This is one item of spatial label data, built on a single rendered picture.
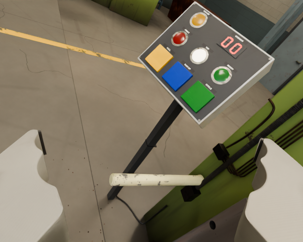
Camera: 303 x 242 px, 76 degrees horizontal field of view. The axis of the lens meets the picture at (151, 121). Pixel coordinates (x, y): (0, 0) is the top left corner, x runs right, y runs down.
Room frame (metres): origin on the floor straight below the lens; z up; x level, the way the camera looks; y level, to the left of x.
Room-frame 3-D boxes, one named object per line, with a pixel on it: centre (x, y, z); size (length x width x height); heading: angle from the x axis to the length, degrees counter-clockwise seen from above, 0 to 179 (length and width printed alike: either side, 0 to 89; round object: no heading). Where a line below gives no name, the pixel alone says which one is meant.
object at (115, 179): (0.55, -0.17, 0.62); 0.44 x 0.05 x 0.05; 127
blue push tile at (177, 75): (0.62, 0.01, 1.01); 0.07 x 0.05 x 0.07; 62
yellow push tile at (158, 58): (0.67, 0.10, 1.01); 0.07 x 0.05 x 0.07; 62
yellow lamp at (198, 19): (0.75, 0.06, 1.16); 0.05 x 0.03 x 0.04; 37
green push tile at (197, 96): (0.57, -0.08, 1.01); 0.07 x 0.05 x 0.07; 62
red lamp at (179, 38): (0.71, 0.08, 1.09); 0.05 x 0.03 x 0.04; 37
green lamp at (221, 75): (0.61, -0.10, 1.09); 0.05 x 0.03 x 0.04; 37
